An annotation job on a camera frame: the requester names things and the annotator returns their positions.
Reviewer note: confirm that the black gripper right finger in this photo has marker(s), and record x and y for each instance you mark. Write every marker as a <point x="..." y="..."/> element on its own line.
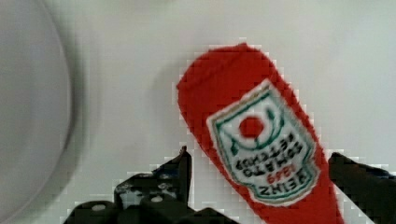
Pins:
<point x="372" y="189"/>

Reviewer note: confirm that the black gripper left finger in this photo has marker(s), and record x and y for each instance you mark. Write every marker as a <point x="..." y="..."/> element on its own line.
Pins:
<point x="159" y="197"/>

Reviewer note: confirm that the red ketchup bottle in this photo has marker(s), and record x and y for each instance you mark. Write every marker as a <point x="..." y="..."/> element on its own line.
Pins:
<point x="247" y="120"/>

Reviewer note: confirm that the grey round plate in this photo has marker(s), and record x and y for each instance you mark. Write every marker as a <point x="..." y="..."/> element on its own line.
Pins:
<point x="35" y="101"/>

